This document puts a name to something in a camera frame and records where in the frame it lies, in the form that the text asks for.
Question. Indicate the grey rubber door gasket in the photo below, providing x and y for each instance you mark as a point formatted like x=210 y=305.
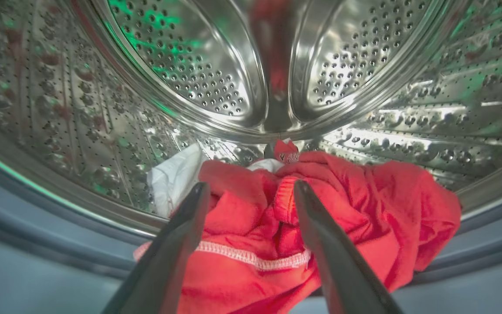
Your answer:
x=37 y=235

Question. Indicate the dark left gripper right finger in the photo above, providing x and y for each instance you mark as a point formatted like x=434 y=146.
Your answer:
x=338 y=270

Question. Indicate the white garment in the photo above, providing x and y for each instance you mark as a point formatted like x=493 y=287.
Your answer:
x=174 y=179

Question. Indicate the perforated steel washer drum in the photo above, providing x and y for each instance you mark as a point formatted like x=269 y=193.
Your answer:
x=190 y=65

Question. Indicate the red garment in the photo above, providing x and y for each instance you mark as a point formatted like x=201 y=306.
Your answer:
x=386 y=209

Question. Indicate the white front-load washing machine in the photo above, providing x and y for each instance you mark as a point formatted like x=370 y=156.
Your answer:
x=15 y=292

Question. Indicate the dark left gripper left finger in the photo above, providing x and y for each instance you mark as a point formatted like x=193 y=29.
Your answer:
x=172 y=257

